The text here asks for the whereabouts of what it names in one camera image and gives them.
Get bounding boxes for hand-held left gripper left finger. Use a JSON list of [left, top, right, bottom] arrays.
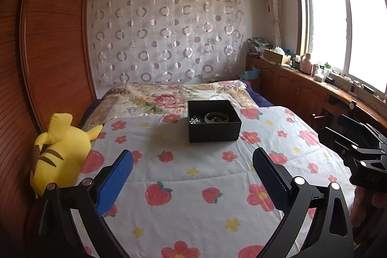
[[32, 149, 134, 258]]

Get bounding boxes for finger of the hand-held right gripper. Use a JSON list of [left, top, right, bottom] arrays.
[[338, 114, 382, 144], [318, 126, 376, 162]]

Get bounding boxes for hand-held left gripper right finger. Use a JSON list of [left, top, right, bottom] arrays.
[[252, 147, 355, 258]]

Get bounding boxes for black cardboard box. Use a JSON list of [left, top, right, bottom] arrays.
[[187, 100, 242, 144]]

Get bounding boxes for person's right hand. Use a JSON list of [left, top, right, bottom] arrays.
[[351, 185, 387, 229]]

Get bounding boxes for yellow plush toy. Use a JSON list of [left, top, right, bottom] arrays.
[[30, 113, 104, 199]]

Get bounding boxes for wooden cabinet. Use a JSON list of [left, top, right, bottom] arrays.
[[245, 55, 387, 138]]

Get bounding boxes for strawberry printed bedsheet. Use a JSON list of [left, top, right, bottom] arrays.
[[69, 106, 358, 258]]

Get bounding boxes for dark blue blanket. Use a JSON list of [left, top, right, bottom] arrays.
[[244, 87, 276, 109]]

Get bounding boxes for floral quilt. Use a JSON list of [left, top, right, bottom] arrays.
[[80, 80, 260, 132]]

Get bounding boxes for window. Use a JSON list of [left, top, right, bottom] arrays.
[[293, 0, 387, 102]]

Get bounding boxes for brown cardboard box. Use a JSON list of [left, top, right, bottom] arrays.
[[263, 49, 291, 65]]

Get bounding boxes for blue plastic bag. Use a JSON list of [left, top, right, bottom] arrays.
[[239, 66, 261, 80]]

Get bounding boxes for stack of magazines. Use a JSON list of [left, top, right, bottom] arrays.
[[247, 38, 273, 58]]

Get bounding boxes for pale window drape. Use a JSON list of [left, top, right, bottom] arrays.
[[262, 0, 285, 49]]

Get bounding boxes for circle patterned sheer curtain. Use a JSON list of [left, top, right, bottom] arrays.
[[88, 0, 246, 85]]

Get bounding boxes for wooden wardrobe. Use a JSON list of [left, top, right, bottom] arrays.
[[0, 0, 98, 216]]

